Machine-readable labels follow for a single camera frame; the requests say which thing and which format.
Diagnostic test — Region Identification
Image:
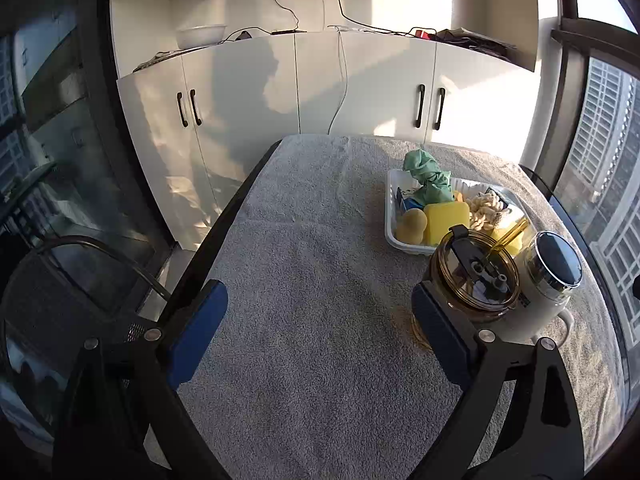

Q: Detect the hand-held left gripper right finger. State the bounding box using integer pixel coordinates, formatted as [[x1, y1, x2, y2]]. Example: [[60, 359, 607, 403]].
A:
[[410, 281, 587, 480]]

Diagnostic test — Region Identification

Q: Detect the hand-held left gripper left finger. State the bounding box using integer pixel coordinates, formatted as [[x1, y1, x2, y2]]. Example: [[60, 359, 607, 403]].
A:
[[52, 280, 229, 480]]

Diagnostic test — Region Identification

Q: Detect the yellow egg-shaped sponge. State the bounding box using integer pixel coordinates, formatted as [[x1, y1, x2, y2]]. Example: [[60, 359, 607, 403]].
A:
[[395, 209, 429, 245]]

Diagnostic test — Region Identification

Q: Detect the yellow rectangular sponge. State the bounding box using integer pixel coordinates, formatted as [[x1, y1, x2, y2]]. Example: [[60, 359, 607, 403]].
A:
[[424, 202, 471, 247]]

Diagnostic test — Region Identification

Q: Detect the white knotted rope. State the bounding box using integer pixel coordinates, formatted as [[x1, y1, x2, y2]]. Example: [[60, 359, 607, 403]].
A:
[[464, 191, 507, 233]]

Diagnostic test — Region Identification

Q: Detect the blue soft item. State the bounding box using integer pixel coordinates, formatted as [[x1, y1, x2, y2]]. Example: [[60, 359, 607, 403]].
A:
[[396, 187, 426, 211]]

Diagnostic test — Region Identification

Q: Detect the white plastic tray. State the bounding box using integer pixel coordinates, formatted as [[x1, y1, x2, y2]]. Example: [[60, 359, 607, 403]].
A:
[[385, 168, 523, 257]]

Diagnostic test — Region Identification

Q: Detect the green cloth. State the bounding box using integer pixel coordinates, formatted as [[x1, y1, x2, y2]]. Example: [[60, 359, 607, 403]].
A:
[[402, 149, 455, 207]]

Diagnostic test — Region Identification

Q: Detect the amber glass jug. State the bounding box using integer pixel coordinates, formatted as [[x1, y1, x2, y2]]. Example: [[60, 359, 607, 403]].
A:
[[411, 225, 530, 351]]

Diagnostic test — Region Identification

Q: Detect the white mug with chrome lid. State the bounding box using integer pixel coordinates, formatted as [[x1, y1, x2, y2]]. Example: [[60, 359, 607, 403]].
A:
[[500, 231, 584, 346]]

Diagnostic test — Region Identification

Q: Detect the yellow wedge sponge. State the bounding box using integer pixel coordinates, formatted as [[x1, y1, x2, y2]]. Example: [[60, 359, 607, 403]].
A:
[[492, 227, 526, 253]]

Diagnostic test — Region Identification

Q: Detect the black table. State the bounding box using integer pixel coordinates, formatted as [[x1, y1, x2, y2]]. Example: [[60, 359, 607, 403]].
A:
[[150, 137, 640, 480]]

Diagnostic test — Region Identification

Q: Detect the grey towel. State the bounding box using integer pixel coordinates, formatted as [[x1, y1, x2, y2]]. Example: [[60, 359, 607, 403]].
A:
[[145, 133, 626, 480]]

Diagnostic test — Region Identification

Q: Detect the black mesh chair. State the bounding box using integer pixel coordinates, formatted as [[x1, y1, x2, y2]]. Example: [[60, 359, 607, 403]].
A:
[[0, 235, 173, 441]]

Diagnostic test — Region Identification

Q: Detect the white cabinet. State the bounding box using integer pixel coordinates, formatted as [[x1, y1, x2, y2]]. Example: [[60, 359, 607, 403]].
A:
[[116, 30, 538, 251]]

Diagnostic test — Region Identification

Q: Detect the dark flat object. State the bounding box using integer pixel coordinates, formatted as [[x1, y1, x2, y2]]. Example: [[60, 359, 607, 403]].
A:
[[132, 49, 183, 73]]

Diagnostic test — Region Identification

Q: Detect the white bowl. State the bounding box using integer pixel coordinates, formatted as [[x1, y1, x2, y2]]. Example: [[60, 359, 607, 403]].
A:
[[176, 25, 227, 50]]

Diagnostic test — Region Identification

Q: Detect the pile of papers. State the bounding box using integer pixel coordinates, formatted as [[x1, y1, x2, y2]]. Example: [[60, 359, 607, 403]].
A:
[[435, 27, 518, 61]]

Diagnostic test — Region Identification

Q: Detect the white hanging cable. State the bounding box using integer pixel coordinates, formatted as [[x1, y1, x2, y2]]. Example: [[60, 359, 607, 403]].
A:
[[327, 25, 349, 135]]

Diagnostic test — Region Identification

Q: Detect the dark window frame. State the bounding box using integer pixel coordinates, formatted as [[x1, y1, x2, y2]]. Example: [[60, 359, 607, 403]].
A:
[[520, 0, 640, 196]]

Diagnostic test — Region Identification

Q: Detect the black cable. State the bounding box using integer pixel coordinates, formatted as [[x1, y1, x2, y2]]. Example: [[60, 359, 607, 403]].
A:
[[222, 0, 301, 43], [307, 0, 418, 37]]

